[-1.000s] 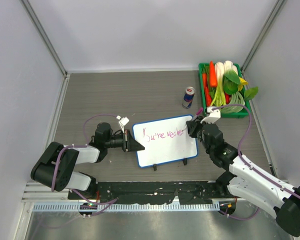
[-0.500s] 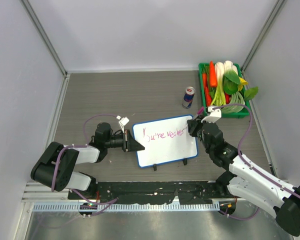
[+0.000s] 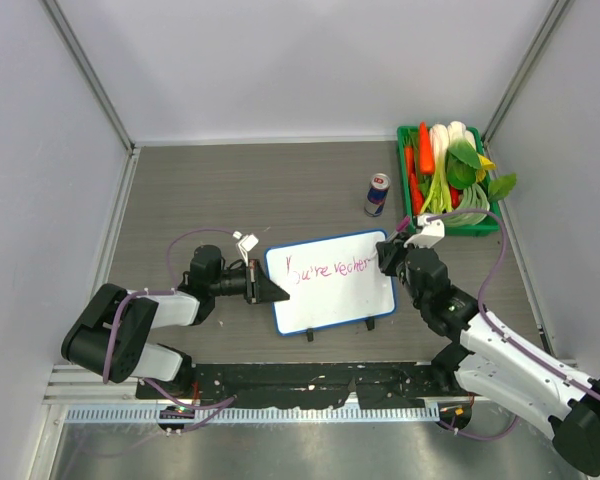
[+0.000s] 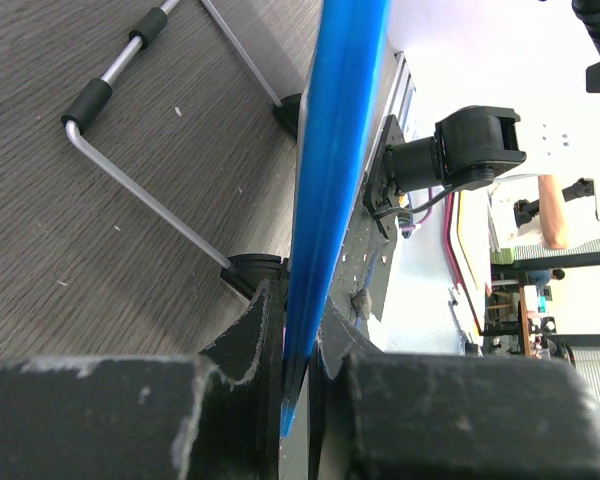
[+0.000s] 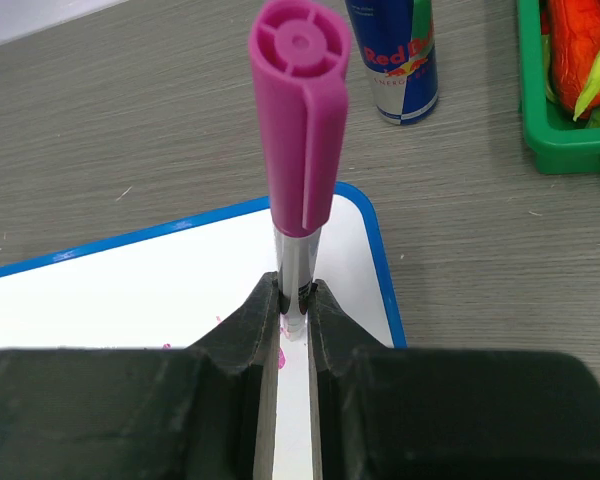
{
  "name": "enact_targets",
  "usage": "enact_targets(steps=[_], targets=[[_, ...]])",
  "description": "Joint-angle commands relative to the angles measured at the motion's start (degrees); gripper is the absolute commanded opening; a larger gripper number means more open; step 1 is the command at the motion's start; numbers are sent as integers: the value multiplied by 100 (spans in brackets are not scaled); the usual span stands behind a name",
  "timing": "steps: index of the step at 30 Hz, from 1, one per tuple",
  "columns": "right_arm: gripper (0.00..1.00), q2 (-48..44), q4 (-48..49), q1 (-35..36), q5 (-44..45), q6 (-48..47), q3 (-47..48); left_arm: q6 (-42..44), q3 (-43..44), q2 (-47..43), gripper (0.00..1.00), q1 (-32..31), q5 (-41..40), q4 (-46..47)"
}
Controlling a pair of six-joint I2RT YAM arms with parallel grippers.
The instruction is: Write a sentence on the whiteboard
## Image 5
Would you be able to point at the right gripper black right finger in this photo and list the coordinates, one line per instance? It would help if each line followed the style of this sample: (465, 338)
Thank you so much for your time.
(422, 413)

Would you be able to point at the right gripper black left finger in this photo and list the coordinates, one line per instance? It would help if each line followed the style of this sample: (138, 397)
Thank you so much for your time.
(207, 411)

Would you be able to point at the blue framed whiteboard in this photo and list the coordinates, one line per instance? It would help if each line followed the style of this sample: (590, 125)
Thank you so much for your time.
(167, 286)

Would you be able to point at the magenta capped marker pen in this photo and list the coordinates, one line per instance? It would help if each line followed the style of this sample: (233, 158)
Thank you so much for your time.
(299, 54)

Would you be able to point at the green plastic tray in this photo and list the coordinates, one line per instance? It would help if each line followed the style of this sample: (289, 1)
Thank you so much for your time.
(560, 146)

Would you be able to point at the blue silver energy drink can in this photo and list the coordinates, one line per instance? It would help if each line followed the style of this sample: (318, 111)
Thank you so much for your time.
(397, 46)

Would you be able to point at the large orange toy carrot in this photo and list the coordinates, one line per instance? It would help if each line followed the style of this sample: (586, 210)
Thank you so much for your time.
(574, 30)

